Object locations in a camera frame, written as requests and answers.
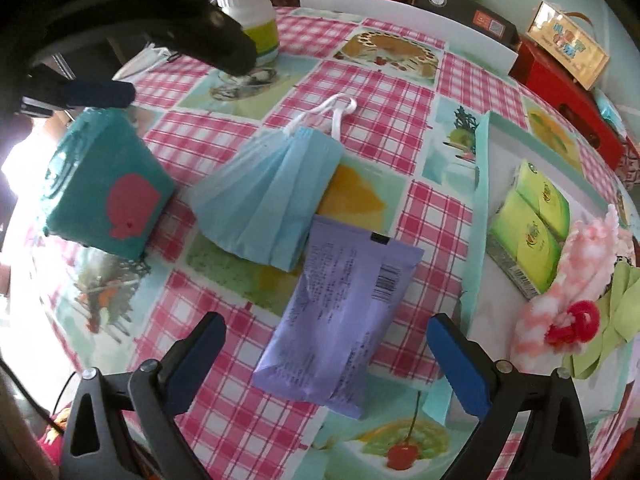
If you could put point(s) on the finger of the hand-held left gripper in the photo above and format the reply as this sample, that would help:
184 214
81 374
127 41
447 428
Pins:
215 40
100 94

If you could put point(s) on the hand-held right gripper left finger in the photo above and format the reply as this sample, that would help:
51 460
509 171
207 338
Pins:
200 360

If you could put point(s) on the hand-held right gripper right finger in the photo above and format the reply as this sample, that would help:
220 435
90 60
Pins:
460 365

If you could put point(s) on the teal plastic toy case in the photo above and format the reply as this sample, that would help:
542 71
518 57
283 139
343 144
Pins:
85 185

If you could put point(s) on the red pink pipe cleaner flower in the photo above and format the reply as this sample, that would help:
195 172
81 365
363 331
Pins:
582 320

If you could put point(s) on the pink white striped cloth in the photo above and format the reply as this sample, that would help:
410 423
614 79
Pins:
575 270

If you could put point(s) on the green tissue pack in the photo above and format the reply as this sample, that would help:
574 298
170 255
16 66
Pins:
530 230

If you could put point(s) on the blue face mask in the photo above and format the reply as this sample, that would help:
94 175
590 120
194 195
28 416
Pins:
260 195

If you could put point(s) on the green cloth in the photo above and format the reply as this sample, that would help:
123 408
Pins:
615 310

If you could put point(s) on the teal tray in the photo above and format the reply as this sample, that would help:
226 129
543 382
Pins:
481 195

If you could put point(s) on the white pill bottle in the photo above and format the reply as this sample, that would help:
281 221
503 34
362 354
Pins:
250 15

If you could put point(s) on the pink checkered tablecloth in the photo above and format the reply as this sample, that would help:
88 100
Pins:
220 270

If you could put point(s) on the red patterned cloth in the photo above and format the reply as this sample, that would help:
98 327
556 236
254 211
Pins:
55 435

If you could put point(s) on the black box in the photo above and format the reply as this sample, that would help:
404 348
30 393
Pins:
450 2

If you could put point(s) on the red patterned box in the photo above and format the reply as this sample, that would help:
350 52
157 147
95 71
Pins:
630 160

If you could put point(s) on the light blue packet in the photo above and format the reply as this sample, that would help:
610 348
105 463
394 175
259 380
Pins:
610 110

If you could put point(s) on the red gift box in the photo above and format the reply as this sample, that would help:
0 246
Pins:
550 80

